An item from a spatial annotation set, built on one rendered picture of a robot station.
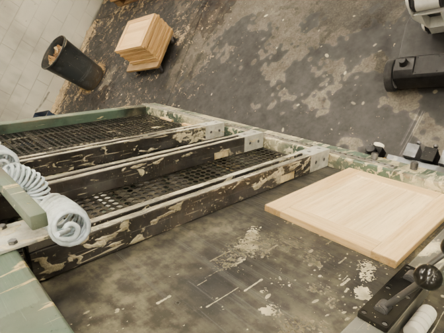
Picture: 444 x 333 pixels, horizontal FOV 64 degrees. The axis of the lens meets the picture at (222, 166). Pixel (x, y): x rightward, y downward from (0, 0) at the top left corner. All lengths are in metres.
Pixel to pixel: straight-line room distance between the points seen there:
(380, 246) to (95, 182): 0.82
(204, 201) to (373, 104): 1.82
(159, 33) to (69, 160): 2.99
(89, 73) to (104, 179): 4.15
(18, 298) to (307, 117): 2.38
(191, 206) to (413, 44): 1.94
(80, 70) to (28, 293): 4.69
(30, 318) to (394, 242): 0.76
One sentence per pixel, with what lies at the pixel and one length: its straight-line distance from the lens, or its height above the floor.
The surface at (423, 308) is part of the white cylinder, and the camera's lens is 0.75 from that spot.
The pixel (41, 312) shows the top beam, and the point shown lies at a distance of 0.60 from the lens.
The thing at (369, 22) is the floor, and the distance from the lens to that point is 3.05.
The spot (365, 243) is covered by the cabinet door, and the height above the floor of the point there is 1.27.
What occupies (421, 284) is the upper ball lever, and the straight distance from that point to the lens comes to 0.61.
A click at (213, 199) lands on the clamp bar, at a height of 1.40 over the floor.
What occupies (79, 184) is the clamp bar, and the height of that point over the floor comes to 1.59.
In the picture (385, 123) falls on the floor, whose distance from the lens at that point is 2.51.
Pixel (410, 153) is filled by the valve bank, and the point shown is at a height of 0.76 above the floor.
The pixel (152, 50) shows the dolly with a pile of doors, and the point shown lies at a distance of 4.13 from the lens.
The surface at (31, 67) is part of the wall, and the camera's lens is 6.16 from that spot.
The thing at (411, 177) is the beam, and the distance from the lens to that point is 1.34.
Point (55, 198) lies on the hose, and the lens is 0.66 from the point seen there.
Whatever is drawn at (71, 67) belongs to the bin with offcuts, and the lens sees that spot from 5.17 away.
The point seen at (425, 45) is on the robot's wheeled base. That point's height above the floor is 0.17.
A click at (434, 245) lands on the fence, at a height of 1.22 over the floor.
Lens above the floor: 2.14
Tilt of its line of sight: 46 degrees down
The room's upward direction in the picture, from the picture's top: 57 degrees counter-clockwise
